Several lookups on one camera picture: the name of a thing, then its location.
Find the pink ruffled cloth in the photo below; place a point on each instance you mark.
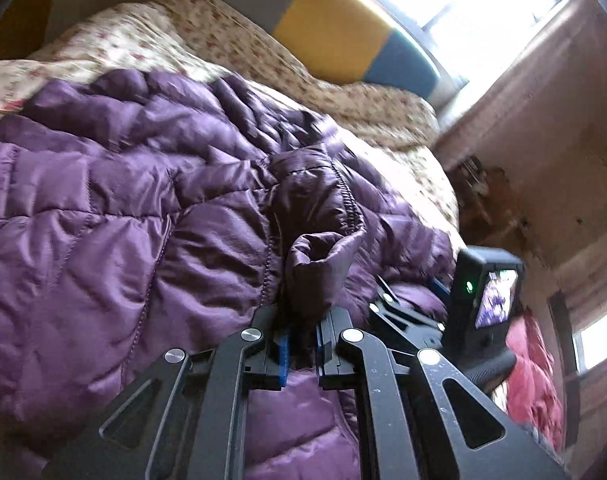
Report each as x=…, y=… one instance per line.
x=531, y=394

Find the purple quilted down jacket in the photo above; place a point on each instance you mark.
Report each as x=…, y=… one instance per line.
x=147, y=211

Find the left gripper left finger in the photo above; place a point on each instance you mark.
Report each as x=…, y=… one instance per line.
x=184, y=417

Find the black camera with screen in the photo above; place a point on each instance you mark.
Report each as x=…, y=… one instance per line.
x=483, y=295

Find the grey yellow blue headboard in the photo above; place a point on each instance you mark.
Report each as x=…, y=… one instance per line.
x=345, y=41

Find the cluttered wooden side table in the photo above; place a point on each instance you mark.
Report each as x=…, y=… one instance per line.
x=489, y=212

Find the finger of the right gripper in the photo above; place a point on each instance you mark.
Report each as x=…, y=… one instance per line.
x=439, y=289

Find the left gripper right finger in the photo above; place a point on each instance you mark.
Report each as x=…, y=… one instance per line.
x=419, y=417

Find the floral quilt bedspread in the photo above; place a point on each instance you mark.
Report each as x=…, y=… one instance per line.
x=203, y=39

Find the right pink curtain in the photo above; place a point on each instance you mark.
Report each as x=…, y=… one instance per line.
x=483, y=105

